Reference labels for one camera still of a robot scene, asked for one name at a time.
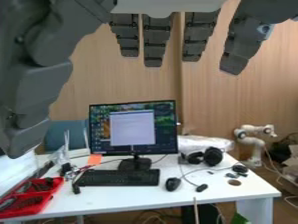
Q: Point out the white router with antennas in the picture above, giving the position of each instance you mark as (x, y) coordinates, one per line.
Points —
(77, 146)

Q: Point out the black headphones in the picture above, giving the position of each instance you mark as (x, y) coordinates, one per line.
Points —
(213, 156)

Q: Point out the small black object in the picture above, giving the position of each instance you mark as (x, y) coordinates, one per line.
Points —
(76, 189)

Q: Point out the small white jointed device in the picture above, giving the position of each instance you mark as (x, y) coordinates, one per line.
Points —
(253, 133)

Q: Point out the computer monitor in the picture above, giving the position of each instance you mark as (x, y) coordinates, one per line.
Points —
(133, 126)

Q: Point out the black computer mouse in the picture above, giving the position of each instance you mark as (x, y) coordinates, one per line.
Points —
(173, 184)

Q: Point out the white desk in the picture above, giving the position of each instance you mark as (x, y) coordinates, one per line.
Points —
(133, 200)

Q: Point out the black keyboard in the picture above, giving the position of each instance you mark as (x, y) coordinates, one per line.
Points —
(117, 177)

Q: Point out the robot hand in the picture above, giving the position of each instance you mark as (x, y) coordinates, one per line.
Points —
(35, 66)

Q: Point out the red tray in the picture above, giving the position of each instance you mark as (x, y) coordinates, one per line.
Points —
(21, 204)
(41, 187)

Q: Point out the orange sticky note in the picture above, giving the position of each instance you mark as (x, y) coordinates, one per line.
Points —
(95, 159)

